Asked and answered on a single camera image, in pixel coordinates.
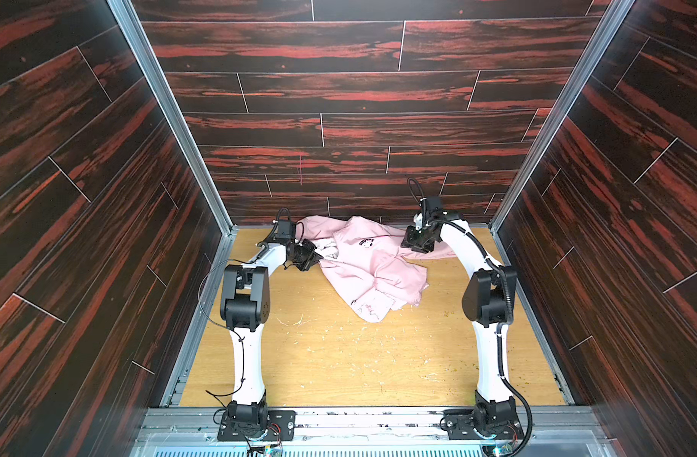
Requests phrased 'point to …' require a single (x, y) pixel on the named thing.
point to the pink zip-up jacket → (371, 260)
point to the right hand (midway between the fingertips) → (410, 244)
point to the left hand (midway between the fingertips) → (324, 253)
